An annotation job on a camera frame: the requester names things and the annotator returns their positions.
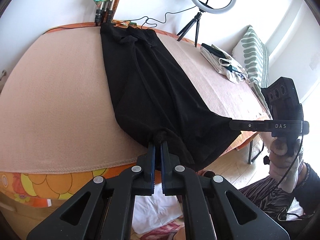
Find stack of folded clothes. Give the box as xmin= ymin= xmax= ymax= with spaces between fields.
xmin=200 ymin=43 xmax=249 ymax=84

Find white ring light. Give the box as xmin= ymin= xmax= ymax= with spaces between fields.
xmin=191 ymin=0 xmax=236 ymax=14

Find zebra patterned trousers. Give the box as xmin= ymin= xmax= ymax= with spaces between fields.
xmin=239 ymin=176 xmax=294 ymax=222

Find metal door stopper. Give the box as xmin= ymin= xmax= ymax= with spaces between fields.
xmin=0 ymin=70 xmax=7 ymax=80

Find black power cable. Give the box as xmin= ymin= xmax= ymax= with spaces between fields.
xmin=111 ymin=4 xmax=198 ymax=30

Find black camera module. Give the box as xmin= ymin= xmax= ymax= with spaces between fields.
xmin=261 ymin=77 xmax=303 ymax=121

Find folded silver tripod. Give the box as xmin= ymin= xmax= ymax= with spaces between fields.
xmin=94 ymin=0 xmax=114 ymax=26

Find green white striped cushion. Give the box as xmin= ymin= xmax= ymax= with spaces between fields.
xmin=232 ymin=25 xmax=272 ymax=118

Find white gloved right hand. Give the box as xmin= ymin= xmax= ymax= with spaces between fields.
xmin=269 ymin=137 xmax=304 ymax=193

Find white cloth on floor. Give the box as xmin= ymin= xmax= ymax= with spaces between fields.
xmin=132 ymin=194 xmax=182 ymax=234

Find right forearm dark sleeve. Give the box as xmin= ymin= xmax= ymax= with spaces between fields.
xmin=293 ymin=163 xmax=319 ymax=215

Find black metal chair frame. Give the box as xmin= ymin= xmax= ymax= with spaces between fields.
xmin=247 ymin=134 xmax=265 ymax=165

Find black mini tripod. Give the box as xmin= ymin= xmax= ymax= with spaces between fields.
xmin=177 ymin=11 xmax=203 ymax=48

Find black t-shirt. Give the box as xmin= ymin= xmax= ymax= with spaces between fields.
xmin=100 ymin=24 xmax=240 ymax=171

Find orange floral bedsheet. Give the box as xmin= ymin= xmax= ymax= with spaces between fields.
xmin=1 ymin=32 xmax=268 ymax=206

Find peach towel blanket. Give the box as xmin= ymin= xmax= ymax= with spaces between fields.
xmin=0 ymin=26 xmax=272 ymax=174

